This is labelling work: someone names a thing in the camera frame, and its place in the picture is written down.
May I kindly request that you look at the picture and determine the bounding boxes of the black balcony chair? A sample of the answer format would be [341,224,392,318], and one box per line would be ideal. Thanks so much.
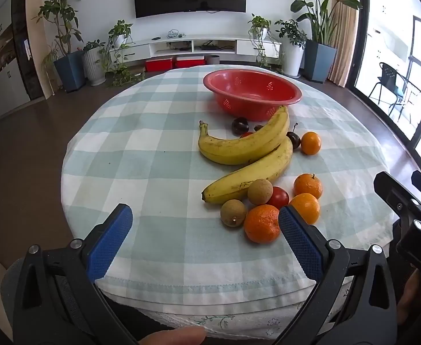
[368,62,409,116]

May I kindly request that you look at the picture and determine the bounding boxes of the person's right hand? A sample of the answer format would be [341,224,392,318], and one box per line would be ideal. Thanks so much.
[397,269,421,327]

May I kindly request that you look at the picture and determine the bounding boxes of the bushy schefflera plant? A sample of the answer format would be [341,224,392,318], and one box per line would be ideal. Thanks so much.
[274,19,308,44]

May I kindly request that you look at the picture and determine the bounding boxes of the curved banana with long stem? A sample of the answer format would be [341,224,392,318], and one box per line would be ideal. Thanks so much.
[198,105,290,165]

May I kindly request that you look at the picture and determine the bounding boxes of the red plastic colander bowl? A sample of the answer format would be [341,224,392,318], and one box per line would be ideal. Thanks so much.
[202,69,303,122]

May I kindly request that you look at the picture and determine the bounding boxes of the large orange mandarin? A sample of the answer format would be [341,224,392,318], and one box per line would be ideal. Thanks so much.
[244,204,281,244]

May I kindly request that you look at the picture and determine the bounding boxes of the balcony glass table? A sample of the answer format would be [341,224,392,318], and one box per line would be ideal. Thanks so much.
[400,75,421,123]

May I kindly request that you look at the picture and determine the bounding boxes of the tall white round planter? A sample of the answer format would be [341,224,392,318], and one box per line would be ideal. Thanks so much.
[280,38,305,78]

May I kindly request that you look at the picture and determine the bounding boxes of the green checked tablecloth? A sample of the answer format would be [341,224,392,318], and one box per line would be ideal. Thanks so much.
[61,65,398,308]

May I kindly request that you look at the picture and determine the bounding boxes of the white embroidered undercloth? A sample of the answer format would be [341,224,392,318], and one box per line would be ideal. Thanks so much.
[135,273,355,340]

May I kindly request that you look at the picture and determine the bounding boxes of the dark tall cabinet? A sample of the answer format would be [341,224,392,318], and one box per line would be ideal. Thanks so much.
[11,0,48,102]

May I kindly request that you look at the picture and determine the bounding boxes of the tall leafy tree plant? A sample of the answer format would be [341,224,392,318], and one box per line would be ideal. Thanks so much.
[32,0,84,58]

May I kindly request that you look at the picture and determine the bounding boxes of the grey cloth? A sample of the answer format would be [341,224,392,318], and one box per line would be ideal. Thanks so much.
[0,258,29,333]

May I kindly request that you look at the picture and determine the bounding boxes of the white television cabinet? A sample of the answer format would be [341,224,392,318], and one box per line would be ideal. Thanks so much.
[122,35,283,62]

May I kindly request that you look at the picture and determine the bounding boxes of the person's left hand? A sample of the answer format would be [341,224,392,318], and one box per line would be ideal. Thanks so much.
[139,326,207,345]

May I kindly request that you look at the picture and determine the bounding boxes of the white ribbed planter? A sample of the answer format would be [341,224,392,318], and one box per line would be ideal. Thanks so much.
[82,47,108,86]

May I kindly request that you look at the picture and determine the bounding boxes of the blue square planter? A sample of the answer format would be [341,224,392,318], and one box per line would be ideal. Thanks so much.
[54,51,87,93]

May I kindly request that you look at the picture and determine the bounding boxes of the beige curtain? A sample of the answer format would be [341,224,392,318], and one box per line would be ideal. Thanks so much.
[327,0,361,88]

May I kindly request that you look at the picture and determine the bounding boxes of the white wall cabinets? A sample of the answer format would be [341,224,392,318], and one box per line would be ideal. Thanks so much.
[0,5,31,124]

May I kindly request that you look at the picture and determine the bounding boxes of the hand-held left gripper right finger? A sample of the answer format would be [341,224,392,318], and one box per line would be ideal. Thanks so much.
[271,205,398,345]

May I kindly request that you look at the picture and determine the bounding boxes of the dark plum with stem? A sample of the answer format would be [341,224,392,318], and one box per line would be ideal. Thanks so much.
[286,123,302,150]

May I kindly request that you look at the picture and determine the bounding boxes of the sliding glass door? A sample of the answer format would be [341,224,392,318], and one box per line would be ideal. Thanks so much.
[353,0,421,175]

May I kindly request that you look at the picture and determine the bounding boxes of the brown longan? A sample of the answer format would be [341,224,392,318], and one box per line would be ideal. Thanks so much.
[247,179,273,205]
[220,199,247,228]

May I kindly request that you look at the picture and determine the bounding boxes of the yellow spotted banana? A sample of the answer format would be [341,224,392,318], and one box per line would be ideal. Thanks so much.
[201,137,294,205]

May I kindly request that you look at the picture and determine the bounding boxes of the large bird of paradise plant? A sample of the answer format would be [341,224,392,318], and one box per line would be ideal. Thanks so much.
[273,0,363,46]

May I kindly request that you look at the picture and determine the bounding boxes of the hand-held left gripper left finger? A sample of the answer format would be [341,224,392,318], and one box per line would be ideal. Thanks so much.
[13,203,139,345]

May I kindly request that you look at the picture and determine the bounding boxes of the trailing pothos plant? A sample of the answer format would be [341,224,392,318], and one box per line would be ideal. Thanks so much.
[98,20,146,87]
[247,14,282,71]

